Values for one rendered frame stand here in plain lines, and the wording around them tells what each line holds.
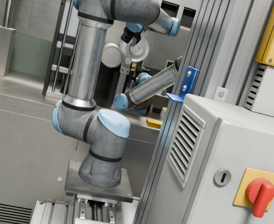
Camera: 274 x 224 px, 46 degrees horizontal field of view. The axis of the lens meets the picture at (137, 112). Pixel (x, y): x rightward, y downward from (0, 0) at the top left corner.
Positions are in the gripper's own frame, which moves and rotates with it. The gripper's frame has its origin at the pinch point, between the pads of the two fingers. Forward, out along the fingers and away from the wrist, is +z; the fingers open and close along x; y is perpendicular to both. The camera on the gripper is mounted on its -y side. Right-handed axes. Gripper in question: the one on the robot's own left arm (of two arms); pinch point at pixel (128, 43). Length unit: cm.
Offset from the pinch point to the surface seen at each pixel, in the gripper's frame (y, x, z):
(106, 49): -3.6, 9.1, 12.8
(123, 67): -6.3, -5.1, 11.4
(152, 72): 366, 53, 559
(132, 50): 4.3, -2.0, 8.5
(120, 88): -12.4, -10.6, 20.5
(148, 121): -21.7, -34.5, 9.7
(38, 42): -13, 52, 44
